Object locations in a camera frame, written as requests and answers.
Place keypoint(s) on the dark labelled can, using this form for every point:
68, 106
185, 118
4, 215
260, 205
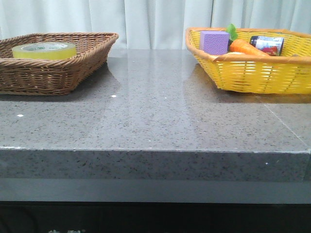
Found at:
272, 46

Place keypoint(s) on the yellow tape roll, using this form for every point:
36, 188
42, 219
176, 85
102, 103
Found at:
45, 51

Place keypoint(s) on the purple foam block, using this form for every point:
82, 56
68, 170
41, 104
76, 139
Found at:
214, 42

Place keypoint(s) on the brown wicker basket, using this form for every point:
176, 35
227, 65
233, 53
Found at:
52, 77

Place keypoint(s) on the white curtain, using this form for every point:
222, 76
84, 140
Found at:
149, 24

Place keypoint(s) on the orange toy carrot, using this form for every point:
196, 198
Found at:
239, 45

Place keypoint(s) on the yellow woven basket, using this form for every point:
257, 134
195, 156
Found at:
289, 73

